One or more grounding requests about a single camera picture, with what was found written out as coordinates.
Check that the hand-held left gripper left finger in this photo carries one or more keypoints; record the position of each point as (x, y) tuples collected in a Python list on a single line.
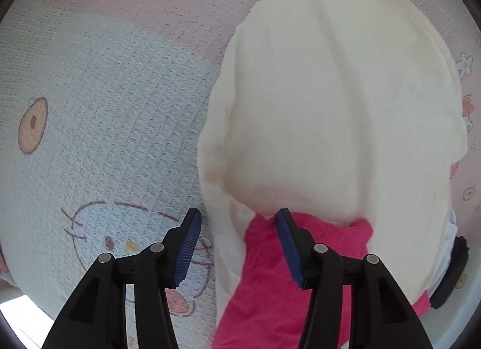
[(186, 249)]

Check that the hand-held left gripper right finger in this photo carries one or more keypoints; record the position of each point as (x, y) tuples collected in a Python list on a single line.
[(289, 249)]

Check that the cream and pink t-shirt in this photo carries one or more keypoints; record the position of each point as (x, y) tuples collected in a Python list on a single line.
[(330, 108)]

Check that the white shirt with navy stripes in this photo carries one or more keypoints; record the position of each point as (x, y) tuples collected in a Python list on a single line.
[(447, 251)]

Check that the black garment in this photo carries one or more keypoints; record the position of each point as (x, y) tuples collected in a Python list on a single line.
[(454, 270)]

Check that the pink white cat print blanket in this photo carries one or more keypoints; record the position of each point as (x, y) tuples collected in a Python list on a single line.
[(94, 90)]

